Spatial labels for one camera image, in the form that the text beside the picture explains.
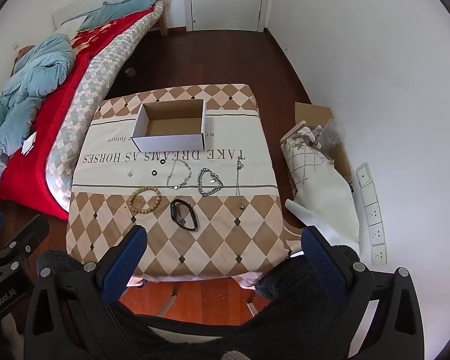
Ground blue folded quilt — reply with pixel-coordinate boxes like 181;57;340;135
80;0;162;31

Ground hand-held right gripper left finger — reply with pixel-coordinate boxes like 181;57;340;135
23;225;148;360

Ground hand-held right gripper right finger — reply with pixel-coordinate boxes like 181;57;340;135
301;226;425;360

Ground clear plastic bag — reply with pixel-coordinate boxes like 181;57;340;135
315;119;346;147

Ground cream floral folded bedding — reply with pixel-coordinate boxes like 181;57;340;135
280;121;361;256

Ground light blue duvet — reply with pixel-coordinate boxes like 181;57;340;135
0;34;76;196

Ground thick silver chain bracelet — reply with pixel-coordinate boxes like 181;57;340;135
197;168;224;197

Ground white door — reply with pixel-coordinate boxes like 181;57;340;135
184;0;274;32

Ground black wrist watch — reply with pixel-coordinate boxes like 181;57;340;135
170;199;200;232

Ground wooden bed leg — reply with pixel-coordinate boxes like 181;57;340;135
159;4;169;37

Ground brown cushion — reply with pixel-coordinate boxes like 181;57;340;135
15;45;36;72

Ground thin silver charm bracelet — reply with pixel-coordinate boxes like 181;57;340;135
167;159;193;190

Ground white cardboard box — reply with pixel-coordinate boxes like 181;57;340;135
131;98;207;153

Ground flat cardboard sheet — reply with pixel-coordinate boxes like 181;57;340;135
294;102;353;184

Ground white power strip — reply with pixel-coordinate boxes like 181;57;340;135
356;162;388;265

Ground bed with red blanket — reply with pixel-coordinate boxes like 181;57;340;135
0;9;154;221

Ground white paper scrap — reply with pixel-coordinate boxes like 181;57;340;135
21;132;38;155

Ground table with checkered cloth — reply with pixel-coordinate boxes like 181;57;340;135
65;83;290;282

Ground wooden bead bracelet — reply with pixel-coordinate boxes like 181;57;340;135
128;186;162;215

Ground checkered bed sheet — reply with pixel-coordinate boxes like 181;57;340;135
45;2;165;212

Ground person's dark fleece pants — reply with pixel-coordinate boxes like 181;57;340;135
35;245;364;360

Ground thin silver pendant necklace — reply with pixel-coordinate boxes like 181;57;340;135
235;160;246;211

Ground white pillow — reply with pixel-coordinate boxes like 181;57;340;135
54;17;89;38

